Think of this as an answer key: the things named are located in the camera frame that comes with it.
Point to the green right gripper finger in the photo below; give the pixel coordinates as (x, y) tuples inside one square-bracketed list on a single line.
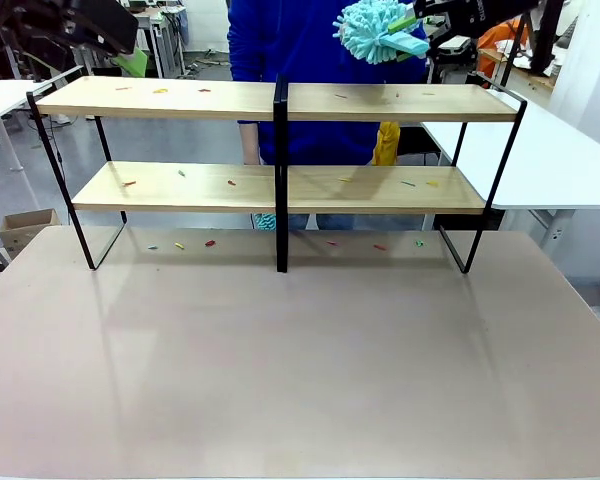
[(445, 41), (405, 23)]

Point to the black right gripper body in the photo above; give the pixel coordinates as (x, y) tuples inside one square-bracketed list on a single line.
[(475, 15)]

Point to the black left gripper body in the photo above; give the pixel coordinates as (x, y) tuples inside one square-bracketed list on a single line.
[(100, 22)]

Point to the teal microfiber duster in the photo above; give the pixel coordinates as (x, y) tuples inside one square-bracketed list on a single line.
[(365, 30)]

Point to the yellow cloth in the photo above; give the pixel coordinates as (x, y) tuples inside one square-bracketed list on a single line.
[(387, 142)]

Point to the person's right forearm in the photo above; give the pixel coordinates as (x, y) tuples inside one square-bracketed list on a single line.
[(250, 145)]

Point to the grey background desk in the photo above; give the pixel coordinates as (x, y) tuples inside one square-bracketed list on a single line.
[(155, 42)]

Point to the orange fabric bundle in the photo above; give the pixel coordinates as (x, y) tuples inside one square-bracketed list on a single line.
[(495, 40)]

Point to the thin black stand pole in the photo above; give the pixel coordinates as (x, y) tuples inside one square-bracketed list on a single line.
[(514, 47)]

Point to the wooden background desk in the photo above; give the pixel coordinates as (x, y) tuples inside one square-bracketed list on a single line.
[(535, 80)]

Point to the person in blue sweater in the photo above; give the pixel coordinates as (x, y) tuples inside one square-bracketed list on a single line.
[(305, 50)]

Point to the large white side table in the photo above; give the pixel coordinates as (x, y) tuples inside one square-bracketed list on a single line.
[(555, 160)]

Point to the cardboard box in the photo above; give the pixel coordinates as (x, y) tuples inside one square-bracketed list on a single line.
[(27, 230)]

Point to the wooden shelf unit black frame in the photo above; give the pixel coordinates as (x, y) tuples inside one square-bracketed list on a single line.
[(180, 187)]

